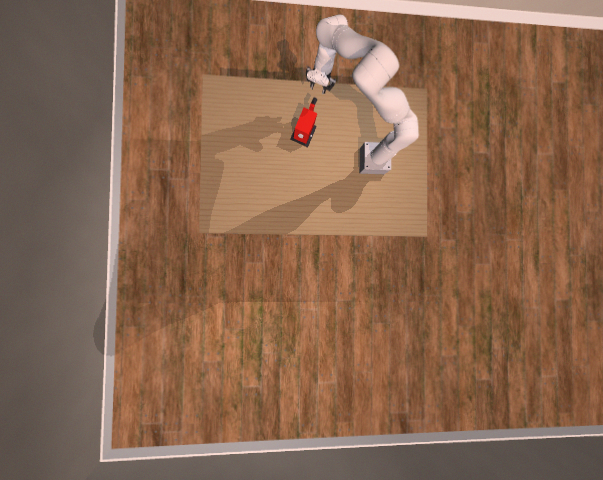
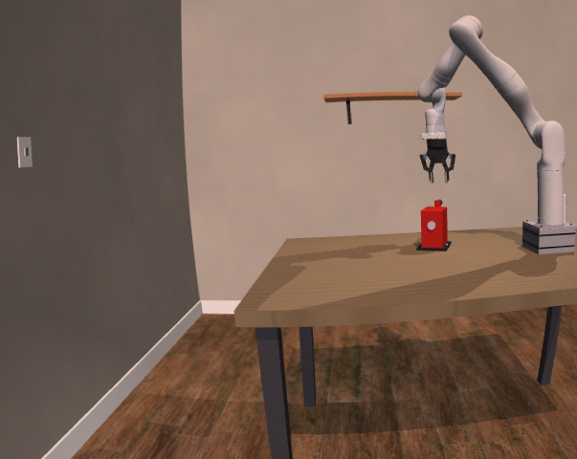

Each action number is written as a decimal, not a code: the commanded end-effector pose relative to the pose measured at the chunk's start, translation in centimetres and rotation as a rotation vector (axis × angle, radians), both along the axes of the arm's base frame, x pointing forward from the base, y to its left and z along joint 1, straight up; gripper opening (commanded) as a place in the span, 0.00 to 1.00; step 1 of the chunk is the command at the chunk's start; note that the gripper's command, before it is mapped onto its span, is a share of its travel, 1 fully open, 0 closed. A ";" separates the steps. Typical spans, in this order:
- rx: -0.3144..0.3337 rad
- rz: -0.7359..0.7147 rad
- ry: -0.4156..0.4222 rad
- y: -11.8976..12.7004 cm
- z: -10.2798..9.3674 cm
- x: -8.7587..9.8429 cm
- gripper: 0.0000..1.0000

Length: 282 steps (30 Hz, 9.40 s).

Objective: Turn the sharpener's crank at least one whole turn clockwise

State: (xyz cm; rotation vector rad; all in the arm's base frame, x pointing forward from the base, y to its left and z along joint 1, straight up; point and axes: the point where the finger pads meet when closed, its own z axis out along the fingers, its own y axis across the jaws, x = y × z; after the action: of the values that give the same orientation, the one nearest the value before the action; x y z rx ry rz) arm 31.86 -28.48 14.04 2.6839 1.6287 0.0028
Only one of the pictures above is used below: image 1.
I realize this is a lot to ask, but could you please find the red box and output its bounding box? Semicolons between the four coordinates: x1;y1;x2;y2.
290;97;317;147

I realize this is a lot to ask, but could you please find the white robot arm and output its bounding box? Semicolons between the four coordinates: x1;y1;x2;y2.
307;14;419;165

